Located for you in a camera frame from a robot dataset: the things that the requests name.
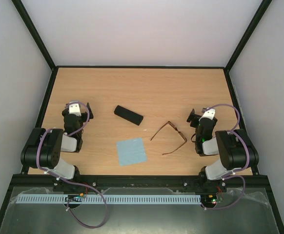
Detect black glasses case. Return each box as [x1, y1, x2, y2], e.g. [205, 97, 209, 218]
[114, 105, 143, 126]

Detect blue cleaning cloth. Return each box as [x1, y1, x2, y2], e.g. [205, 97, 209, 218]
[116, 137, 147, 166]

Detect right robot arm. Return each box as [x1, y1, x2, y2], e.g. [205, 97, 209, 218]
[187, 109, 259, 192]

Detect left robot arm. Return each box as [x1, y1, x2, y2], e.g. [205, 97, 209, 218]
[20, 101, 94, 191]

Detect brown sunglasses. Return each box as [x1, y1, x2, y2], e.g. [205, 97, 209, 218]
[150, 121, 187, 156]

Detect metal plate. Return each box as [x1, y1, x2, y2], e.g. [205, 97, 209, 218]
[0, 188, 279, 234]

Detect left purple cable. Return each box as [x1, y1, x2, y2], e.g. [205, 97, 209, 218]
[36, 101, 108, 229]

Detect purple cable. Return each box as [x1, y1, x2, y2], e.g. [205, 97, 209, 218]
[36, 101, 108, 229]
[202, 103, 251, 212]

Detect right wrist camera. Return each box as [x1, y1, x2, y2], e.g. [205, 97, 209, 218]
[202, 109, 215, 120]

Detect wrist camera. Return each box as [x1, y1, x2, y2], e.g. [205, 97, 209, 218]
[202, 109, 215, 120]
[68, 102, 81, 117]

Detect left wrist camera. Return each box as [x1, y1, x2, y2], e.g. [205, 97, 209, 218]
[68, 102, 81, 117]

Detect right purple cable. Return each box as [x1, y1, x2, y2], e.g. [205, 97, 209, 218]
[202, 103, 251, 212]

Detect black aluminium frame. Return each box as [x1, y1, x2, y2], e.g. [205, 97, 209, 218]
[0, 0, 272, 229]

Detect black mounting rail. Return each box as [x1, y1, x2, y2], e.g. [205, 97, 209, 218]
[10, 173, 269, 193]

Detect light blue cable duct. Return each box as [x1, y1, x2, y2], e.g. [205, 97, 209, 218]
[16, 194, 201, 205]

